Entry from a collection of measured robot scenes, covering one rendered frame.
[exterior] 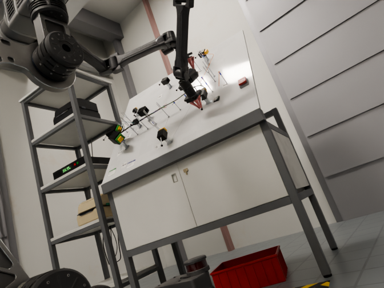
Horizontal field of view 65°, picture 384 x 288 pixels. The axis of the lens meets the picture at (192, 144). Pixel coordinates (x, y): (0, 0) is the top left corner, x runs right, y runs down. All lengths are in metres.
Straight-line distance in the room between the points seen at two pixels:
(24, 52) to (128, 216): 1.21
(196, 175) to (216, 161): 0.15
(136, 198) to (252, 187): 0.77
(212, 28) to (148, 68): 1.23
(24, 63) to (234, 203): 1.16
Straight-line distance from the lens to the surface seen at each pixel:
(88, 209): 2.32
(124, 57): 1.87
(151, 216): 1.94
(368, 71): 3.36
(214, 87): 2.03
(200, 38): 4.33
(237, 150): 1.66
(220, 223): 1.71
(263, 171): 1.61
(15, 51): 1.25
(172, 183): 1.84
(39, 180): 2.65
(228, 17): 4.18
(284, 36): 3.68
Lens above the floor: 0.41
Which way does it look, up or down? 15 degrees up
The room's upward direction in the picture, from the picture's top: 19 degrees counter-clockwise
